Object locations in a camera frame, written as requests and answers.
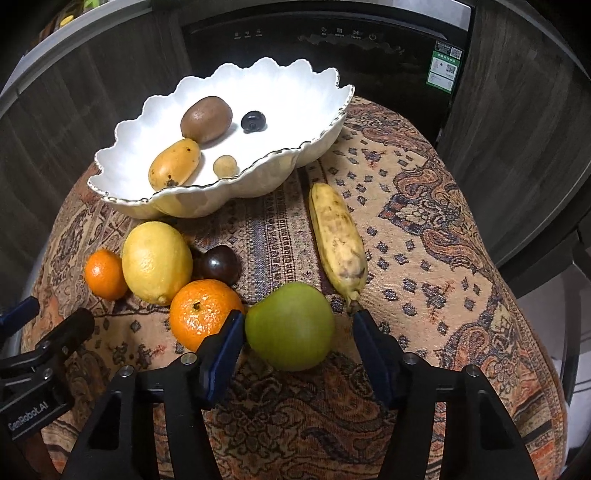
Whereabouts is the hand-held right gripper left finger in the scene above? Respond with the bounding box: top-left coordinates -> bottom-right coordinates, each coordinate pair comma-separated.
60,310 -> 245,480

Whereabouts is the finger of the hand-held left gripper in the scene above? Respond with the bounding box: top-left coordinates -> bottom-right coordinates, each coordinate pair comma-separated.
0,295 -> 41,329
33,307 -> 96,367

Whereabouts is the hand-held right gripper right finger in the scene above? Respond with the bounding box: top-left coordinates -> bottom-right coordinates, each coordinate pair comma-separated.
352,310 -> 541,480

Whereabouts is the green apple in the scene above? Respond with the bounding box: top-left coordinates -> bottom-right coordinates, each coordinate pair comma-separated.
245,282 -> 336,372

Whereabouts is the small tan longan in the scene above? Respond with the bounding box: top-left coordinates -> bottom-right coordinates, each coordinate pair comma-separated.
213,155 -> 239,177

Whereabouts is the small yellow mango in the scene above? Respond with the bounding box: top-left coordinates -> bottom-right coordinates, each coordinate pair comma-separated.
148,138 -> 201,191

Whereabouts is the dark purple plum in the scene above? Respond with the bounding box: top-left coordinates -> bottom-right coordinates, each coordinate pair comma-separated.
240,110 -> 267,134
191,246 -> 242,284

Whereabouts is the brown kiwi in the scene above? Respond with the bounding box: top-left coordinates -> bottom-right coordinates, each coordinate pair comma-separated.
180,96 -> 233,143

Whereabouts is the white scalloped bowl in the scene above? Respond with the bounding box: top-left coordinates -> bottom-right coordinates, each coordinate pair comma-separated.
88,56 -> 355,220

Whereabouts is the large orange tangerine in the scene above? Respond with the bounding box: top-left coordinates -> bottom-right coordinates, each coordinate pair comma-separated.
169,279 -> 245,352

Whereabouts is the small orange tangerine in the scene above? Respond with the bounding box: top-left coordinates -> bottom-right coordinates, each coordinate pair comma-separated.
84,249 -> 129,302

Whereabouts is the patterned red tablecloth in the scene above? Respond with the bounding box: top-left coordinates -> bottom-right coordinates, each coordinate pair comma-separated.
39,95 -> 571,480

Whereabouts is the yellow lemon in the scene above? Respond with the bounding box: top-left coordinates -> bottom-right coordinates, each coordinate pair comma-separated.
122,222 -> 194,305

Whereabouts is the spotted yellow banana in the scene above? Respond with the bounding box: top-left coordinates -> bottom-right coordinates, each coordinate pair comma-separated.
308,182 -> 369,315

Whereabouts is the black built-in dishwasher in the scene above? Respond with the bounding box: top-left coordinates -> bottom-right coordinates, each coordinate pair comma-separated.
180,0 -> 476,134

